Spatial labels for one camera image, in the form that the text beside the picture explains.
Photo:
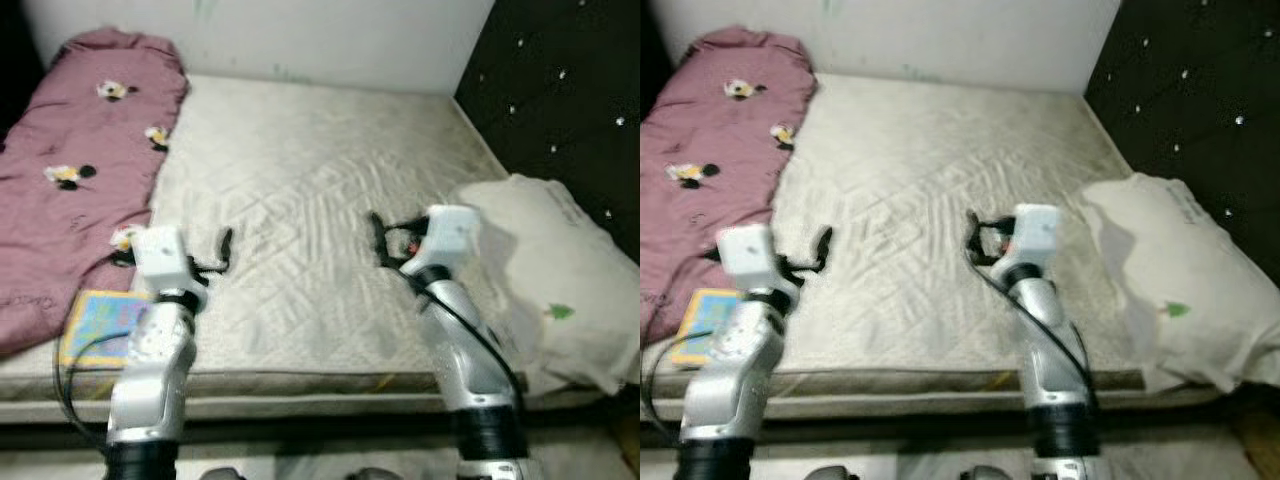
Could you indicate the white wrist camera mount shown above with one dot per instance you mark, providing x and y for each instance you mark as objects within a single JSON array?
[
  {"x": 1038, "y": 233},
  {"x": 748, "y": 255},
  {"x": 450, "y": 235},
  {"x": 160, "y": 255}
]

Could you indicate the white pillow green leaf print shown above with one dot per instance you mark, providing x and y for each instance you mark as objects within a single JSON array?
[
  {"x": 560, "y": 270},
  {"x": 1190, "y": 270}
]

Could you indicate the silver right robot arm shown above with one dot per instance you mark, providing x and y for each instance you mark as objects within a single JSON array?
[
  {"x": 1055, "y": 370},
  {"x": 470, "y": 370}
]

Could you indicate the grey left robot knee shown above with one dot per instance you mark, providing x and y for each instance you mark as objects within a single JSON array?
[
  {"x": 828, "y": 474},
  {"x": 222, "y": 474}
]

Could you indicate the cream quilted mattress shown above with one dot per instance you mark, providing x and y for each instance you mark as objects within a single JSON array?
[
  {"x": 320, "y": 170},
  {"x": 940, "y": 170}
]

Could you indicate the dark tufted headboard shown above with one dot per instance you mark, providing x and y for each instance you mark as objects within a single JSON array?
[
  {"x": 560, "y": 70},
  {"x": 1190, "y": 70}
]

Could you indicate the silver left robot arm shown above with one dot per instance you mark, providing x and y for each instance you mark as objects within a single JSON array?
[
  {"x": 735, "y": 390},
  {"x": 150, "y": 390}
]

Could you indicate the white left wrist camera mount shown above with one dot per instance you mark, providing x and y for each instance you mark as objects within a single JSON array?
[
  {"x": 748, "y": 255},
  {"x": 160, "y": 255}
]

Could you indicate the grey robot knee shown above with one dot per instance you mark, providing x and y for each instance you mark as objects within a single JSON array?
[
  {"x": 828, "y": 474},
  {"x": 985, "y": 473},
  {"x": 372, "y": 474},
  {"x": 222, "y": 474}
]

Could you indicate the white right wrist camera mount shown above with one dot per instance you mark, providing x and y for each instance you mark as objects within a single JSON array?
[
  {"x": 1038, "y": 233},
  {"x": 450, "y": 235}
]

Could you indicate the colourful blue picture book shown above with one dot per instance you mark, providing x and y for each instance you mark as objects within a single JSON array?
[
  {"x": 95, "y": 325},
  {"x": 700, "y": 325}
]

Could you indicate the brown floor mat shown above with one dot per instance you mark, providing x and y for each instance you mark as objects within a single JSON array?
[
  {"x": 628, "y": 445},
  {"x": 1258, "y": 440}
]

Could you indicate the grey right robot knee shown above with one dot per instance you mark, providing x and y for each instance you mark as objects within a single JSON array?
[
  {"x": 985, "y": 473},
  {"x": 372, "y": 474}
]

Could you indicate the pink cartoon print blanket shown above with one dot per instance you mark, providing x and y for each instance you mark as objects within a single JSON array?
[
  {"x": 80, "y": 130},
  {"x": 710, "y": 130}
]

